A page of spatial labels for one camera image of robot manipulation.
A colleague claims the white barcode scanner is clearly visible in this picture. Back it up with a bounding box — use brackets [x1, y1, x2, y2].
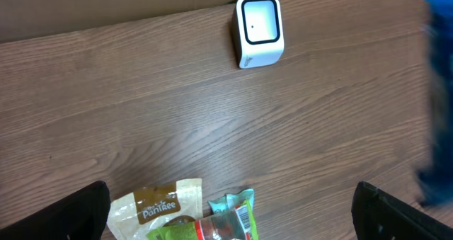
[231, 0, 285, 69]

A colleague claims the teal snack packet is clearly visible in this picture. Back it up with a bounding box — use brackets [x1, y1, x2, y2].
[208, 188, 255, 213]

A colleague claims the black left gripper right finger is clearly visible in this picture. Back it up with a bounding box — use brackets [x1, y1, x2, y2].
[351, 181, 452, 240]

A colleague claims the blue snack packet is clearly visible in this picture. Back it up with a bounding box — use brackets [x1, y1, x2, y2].
[417, 0, 452, 207]

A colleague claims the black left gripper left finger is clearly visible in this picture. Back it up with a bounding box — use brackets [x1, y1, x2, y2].
[1, 181, 110, 240]

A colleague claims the beige nut snack bag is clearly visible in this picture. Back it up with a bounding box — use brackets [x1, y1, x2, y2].
[107, 178, 203, 239]

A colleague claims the green candy packet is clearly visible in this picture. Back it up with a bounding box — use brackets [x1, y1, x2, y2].
[147, 200, 259, 240]

